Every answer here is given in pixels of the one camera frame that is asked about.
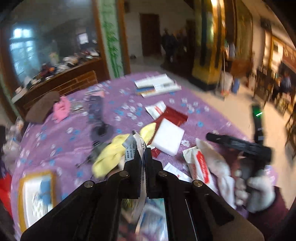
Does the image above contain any red white tissue pack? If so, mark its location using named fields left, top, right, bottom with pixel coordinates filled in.
left=183, top=147, right=218, bottom=193

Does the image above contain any red gift bag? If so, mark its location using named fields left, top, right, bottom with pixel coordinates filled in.
left=0, top=173, right=12, bottom=216

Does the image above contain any pink soft toy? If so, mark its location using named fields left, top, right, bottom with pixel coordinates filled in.
left=53, top=96, right=71, bottom=123

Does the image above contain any black phone stand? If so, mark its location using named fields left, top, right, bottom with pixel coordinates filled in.
left=88, top=95, right=114, bottom=143

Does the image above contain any yellow cardboard box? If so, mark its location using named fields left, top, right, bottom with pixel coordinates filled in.
left=18, top=170, right=57, bottom=232

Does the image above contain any wooden sideboard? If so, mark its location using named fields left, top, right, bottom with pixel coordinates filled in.
left=15, top=58, right=109, bottom=117

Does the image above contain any purple floral tablecloth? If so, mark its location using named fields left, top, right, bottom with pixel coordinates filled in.
left=10, top=71, right=278, bottom=239

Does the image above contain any brown cushion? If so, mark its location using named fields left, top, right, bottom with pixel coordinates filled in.
left=25, top=91, right=60, bottom=124

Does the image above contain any small white red packet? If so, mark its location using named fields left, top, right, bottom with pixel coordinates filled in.
left=145, top=101, right=167, bottom=120

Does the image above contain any right gloved hand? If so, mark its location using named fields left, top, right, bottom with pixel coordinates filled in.
left=234, top=169, right=275, bottom=213

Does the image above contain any white foam block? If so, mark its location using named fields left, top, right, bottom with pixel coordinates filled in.
left=152, top=118, right=185, bottom=156

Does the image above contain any yellow soft cloth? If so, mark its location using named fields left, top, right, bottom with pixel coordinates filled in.
left=92, top=123, right=156, bottom=179

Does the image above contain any white towel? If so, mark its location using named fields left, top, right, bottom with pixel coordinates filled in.
left=196, top=138, right=236, bottom=209

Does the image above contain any dark red packet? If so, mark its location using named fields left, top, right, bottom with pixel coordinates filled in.
left=149, top=106, right=188, bottom=145

